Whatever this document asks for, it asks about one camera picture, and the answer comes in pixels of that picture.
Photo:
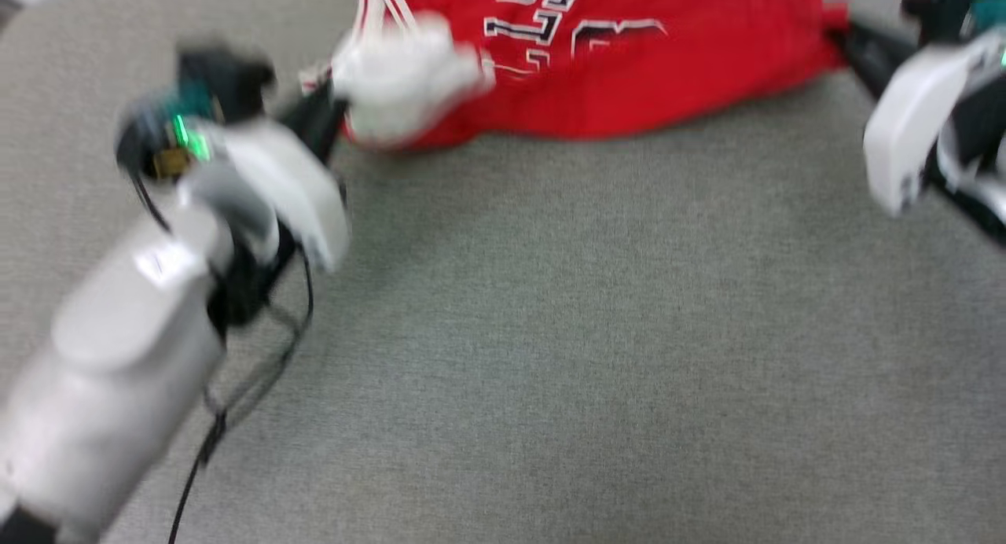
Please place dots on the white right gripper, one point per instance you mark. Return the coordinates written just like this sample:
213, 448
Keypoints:
912, 119

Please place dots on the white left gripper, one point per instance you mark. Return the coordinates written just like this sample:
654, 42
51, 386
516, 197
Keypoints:
275, 190

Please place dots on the red jersey with white trim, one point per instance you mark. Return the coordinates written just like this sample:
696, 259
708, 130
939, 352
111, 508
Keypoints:
668, 80

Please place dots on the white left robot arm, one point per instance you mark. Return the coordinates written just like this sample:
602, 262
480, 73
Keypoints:
102, 387

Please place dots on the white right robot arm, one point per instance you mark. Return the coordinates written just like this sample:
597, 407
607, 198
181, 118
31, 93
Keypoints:
986, 202

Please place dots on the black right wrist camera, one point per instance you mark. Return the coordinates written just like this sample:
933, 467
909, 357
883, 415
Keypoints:
935, 5

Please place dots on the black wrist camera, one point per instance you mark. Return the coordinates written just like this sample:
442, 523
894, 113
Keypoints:
220, 76
935, 5

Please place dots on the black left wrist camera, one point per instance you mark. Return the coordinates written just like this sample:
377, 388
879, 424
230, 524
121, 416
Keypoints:
220, 76

